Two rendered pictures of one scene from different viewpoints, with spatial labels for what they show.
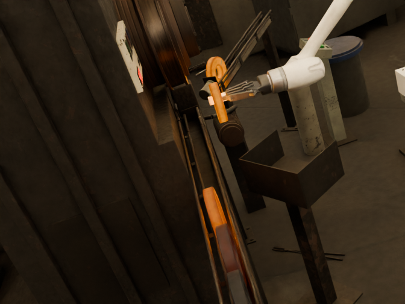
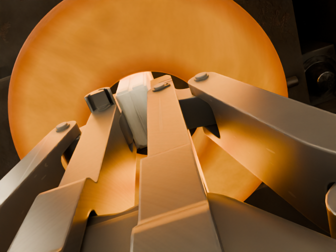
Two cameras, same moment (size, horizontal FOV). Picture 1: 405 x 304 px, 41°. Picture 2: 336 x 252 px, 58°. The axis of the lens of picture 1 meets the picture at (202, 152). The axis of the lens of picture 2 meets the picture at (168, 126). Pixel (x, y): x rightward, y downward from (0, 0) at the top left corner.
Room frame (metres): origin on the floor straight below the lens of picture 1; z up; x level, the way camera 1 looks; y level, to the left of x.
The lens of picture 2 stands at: (1.91, -0.29, 0.88)
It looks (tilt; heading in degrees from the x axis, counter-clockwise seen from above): 20 degrees down; 92
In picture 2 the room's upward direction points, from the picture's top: 20 degrees counter-clockwise
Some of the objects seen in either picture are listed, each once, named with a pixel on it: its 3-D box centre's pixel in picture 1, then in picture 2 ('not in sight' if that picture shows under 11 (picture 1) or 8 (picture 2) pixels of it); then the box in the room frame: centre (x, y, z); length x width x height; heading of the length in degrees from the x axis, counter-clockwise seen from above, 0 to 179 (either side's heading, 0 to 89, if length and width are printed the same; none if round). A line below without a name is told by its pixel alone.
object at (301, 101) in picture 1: (304, 111); not in sight; (2.72, -0.62, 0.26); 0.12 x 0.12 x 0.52
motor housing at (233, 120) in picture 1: (240, 161); not in sight; (2.43, -0.16, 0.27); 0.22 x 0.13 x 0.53; 178
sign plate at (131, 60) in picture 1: (130, 55); not in sight; (1.77, 0.11, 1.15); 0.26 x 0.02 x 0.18; 178
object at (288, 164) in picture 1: (310, 233); not in sight; (1.57, -0.26, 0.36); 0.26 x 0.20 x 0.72; 33
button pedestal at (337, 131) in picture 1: (327, 91); not in sight; (2.75, -0.78, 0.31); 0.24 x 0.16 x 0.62; 178
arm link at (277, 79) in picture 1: (276, 80); not in sight; (1.89, -0.35, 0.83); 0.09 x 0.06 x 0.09; 178
